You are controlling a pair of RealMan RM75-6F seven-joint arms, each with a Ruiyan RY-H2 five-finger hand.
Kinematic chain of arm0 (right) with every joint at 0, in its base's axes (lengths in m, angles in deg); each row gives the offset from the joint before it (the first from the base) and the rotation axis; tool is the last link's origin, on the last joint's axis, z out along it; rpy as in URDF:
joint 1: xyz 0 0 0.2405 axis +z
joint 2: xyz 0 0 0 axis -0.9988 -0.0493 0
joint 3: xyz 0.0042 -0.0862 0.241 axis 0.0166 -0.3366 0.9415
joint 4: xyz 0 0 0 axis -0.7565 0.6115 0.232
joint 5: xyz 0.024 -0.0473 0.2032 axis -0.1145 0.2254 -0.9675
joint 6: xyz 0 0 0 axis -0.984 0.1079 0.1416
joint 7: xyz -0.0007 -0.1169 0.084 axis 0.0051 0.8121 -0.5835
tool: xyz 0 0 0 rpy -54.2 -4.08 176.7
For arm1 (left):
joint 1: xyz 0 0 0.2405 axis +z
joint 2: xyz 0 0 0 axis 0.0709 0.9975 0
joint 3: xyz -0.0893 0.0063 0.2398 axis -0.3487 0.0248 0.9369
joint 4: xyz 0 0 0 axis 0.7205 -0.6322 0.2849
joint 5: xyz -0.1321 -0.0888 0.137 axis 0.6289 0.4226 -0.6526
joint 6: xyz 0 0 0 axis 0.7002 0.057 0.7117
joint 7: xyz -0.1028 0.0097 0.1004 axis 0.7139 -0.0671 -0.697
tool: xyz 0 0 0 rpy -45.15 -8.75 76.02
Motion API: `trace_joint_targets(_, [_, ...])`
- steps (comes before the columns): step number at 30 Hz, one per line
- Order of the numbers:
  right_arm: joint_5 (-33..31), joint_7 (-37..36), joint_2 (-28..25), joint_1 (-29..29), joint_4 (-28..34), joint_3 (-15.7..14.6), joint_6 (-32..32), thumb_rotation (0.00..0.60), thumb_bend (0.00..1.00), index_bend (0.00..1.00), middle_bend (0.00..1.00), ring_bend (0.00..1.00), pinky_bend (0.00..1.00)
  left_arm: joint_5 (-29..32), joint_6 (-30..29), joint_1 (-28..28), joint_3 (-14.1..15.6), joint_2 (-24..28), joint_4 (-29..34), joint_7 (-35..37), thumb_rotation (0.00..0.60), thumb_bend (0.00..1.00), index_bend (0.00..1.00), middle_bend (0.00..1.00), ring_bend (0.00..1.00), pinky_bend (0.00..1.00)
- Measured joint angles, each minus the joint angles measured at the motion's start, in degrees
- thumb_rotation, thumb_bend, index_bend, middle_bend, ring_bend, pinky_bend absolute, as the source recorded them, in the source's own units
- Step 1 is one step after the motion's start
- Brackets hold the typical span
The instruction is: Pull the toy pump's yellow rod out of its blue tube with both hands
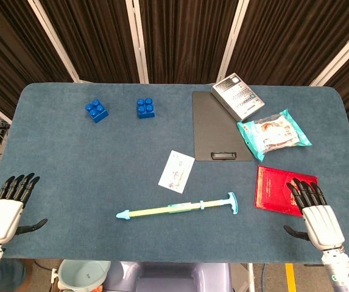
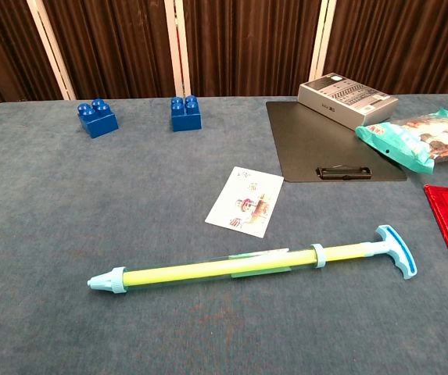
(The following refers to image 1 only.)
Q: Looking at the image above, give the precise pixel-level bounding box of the lilac robot base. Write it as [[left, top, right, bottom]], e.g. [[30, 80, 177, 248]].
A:
[[104, 261, 233, 292]]

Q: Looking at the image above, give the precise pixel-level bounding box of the pale green plastic basin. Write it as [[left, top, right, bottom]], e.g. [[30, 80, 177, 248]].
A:
[[58, 260, 111, 290]]

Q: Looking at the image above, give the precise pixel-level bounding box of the large yellow blue syringe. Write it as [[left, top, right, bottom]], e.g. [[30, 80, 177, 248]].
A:
[[116, 192, 239, 221]]

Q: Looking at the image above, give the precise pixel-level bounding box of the white partition post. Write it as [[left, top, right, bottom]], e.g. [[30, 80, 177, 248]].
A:
[[125, 0, 149, 84], [309, 16, 349, 87], [27, 0, 84, 83], [216, 0, 252, 83]]

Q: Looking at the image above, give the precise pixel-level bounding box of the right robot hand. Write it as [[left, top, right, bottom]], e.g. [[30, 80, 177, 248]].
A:
[[283, 178, 345, 251]]

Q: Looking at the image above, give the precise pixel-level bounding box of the black clipboard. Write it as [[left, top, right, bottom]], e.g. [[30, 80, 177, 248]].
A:
[[191, 91, 253, 162]]

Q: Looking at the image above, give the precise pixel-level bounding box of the grey printed cardboard box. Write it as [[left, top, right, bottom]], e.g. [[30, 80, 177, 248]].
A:
[[211, 73, 266, 122]]

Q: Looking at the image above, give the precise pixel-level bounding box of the red booklet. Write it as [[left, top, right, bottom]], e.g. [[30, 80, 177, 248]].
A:
[[254, 165, 319, 217]]

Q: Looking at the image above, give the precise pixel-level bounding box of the teal snack packet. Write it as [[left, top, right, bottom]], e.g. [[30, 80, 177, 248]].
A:
[[236, 109, 312, 162]]

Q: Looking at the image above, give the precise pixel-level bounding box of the white table leg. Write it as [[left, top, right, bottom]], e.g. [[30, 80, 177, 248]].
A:
[[247, 263, 256, 292]]

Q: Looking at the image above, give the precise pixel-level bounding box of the blue felt table cover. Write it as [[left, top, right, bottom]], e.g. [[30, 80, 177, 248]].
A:
[[0, 83, 349, 264]]

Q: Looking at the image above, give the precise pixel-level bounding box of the white picture card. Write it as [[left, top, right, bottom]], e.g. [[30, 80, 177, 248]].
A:
[[158, 150, 196, 194]]

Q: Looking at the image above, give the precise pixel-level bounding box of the blue toy building brick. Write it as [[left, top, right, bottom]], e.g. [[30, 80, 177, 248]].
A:
[[136, 97, 157, 119], [85, 99, 109, 124]]

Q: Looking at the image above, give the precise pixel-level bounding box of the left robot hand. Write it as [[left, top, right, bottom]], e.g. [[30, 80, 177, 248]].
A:
[[0, 172, 48, 245]]

